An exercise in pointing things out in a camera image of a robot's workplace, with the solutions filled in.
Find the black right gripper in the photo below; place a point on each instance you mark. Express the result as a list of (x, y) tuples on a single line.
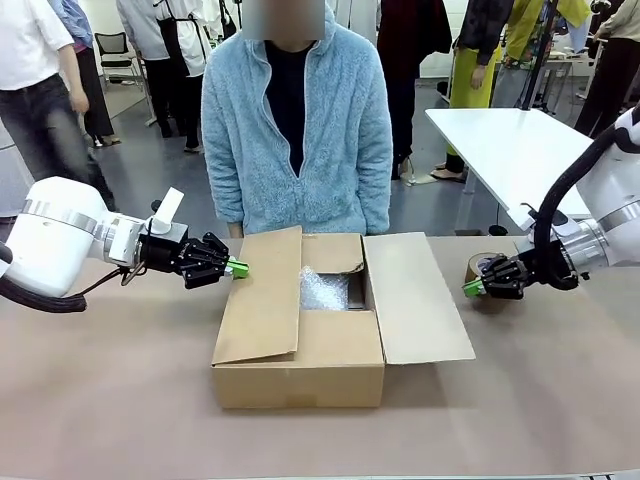
[(527, 270)]

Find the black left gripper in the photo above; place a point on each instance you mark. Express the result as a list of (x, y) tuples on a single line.
[(165, 255)]

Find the brown cardboard box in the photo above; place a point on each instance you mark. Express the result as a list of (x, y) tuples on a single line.
[(300, 370)]

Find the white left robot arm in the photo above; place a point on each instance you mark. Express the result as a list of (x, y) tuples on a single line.
[(50, 240)]

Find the clear bubble wrap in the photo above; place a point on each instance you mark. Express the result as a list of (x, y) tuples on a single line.
[(322, 290)]

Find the large white table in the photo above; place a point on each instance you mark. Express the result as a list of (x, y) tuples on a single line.
[(500, 145)]

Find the person in blue fleece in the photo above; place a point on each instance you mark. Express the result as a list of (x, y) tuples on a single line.
[(240, 125)]

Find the person in yellow apron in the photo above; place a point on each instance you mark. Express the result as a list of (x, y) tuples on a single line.
[(472, 75)]

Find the person in blue shirt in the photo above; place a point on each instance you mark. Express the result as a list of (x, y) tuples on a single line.
[(90, 85)]

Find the person with black apron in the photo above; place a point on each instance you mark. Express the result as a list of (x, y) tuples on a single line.
[(170, 50)]

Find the black stand pole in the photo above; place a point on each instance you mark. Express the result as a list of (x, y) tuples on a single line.
[(537, 60)]

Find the black mesh office chair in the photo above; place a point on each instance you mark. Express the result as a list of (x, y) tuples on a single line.
[(115, 47)]

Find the person in dark brown trousers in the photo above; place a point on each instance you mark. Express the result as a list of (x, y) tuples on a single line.
[(610, 70)]

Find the person in dark maroon clothes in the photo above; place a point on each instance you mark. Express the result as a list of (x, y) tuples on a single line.
[(405, 50)]

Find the yellow hanging garment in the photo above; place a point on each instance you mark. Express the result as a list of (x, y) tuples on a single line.
[(525, 30)]

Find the person in white t-shirt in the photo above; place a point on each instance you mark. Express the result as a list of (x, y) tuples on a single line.
[(30, 60)]

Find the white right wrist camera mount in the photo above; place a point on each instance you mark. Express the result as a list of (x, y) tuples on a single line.
[(525, 222)]

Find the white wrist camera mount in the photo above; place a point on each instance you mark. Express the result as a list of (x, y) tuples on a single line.
[(167, 207), (525, 222)]

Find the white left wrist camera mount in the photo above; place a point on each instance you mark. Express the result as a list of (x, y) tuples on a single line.
[(167, 207)]

